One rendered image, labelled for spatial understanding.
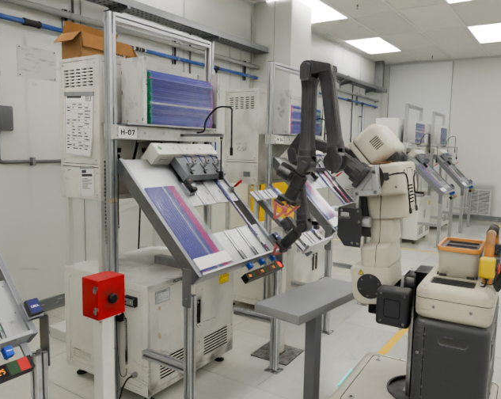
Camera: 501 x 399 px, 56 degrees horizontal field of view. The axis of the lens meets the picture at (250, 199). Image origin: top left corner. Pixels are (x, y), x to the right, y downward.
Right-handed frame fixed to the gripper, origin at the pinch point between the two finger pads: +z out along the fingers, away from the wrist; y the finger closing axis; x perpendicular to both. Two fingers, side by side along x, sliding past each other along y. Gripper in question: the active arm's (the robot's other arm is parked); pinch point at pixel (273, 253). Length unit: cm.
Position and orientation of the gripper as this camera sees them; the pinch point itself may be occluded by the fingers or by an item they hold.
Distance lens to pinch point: 254.1
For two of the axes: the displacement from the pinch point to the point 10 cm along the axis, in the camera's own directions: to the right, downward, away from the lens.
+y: -5.6, 0.8, -8.3
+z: -6.1, 6.4, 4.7
